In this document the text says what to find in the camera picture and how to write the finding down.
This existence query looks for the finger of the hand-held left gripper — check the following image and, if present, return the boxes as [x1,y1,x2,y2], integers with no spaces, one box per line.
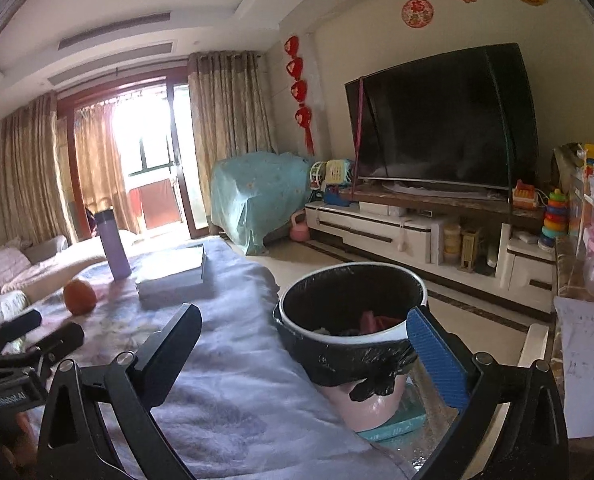
[0,309,44,343]
[0,322,85,367]

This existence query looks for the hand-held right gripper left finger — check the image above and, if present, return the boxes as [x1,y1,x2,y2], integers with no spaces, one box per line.
[37,302,203,480]

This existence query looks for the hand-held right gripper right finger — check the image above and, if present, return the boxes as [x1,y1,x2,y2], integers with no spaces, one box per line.
[406,305,570,480]

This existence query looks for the white bin black liner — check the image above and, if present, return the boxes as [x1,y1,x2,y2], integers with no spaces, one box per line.
[272,261,429,432]

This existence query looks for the person's left hand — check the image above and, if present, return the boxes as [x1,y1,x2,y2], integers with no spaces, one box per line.
[6,409,42,467]

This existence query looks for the white patterned cushion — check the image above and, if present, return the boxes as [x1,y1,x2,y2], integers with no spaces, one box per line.
[0,290,30,333]

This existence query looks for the orange fruit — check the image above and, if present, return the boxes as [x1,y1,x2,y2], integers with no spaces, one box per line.
[63,279,98,317]

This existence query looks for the small striped pink pillow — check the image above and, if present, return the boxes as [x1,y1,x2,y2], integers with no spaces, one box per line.
[0,247,32,297]

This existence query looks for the teal box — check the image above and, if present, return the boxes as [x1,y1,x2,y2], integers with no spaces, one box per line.
[354,382,428,443]

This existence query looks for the beige sofa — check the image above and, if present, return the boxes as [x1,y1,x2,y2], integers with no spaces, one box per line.
[0,232,142,311]

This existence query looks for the grey cushion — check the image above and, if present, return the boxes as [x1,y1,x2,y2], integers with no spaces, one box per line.
[19,235,70,263]

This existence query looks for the picture book stack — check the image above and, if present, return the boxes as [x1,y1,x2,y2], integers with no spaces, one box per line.
[136,244,208,308]

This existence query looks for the white chair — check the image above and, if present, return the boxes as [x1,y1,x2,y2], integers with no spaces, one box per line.
[497,322,550,411]

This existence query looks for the purple thermos bottle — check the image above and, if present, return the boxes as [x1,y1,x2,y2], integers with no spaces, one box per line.
[94,206,132,281]

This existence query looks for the stack of yellow jars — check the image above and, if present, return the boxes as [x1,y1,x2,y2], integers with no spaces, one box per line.
[442,224,463,263]

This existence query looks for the white television cabinet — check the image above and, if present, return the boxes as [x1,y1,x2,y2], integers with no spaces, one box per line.
[304,187,558,311]

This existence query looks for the white paper sheet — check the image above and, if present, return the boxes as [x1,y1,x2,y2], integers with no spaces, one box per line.
[553,296,594,441]

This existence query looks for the wide beige curtain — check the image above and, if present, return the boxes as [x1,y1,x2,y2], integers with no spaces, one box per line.
[0,92,75,243]

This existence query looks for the sheer beige curtain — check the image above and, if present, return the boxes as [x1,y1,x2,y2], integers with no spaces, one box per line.
[74,102,138,233]

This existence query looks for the pink kettlebell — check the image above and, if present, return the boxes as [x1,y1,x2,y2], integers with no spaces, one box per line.
[289,211,312,243]

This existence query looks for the turquoise cover cloth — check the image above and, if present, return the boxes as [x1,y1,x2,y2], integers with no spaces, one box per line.
[211,150,318,256]

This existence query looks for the rainbow stacking rings toy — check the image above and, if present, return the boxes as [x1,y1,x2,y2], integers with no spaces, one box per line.
[538,188,568,251]

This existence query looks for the orange toy cash register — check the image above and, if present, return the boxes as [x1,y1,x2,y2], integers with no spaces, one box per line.
[511,180,537,209]

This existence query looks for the blue toy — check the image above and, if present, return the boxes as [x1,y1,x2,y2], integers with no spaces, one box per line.
[323,185,353,207]

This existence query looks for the yellow green toy box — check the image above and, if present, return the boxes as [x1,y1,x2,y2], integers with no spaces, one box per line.
[325,158,354,186]

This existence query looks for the tall beige curtain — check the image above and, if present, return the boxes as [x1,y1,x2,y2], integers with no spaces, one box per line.
[187,51,278,236]

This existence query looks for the black television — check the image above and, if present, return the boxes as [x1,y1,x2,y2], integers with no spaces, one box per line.
[344,42,540,191]

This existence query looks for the pink ribbon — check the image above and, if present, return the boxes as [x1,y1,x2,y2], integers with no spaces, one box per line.
[355,76,367,181]

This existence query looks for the wooden toy frame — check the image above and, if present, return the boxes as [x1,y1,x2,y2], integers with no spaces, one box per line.
[460,230,480,273]

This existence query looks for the wooden balcony door frame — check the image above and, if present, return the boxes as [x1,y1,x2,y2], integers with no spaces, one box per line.
[57,77,208,241]

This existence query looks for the red hanging ornament string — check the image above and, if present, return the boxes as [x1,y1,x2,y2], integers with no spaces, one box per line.
[283,35,317,156]

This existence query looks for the round red wall decal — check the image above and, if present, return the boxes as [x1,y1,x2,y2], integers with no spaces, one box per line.
[402,0,435,28]

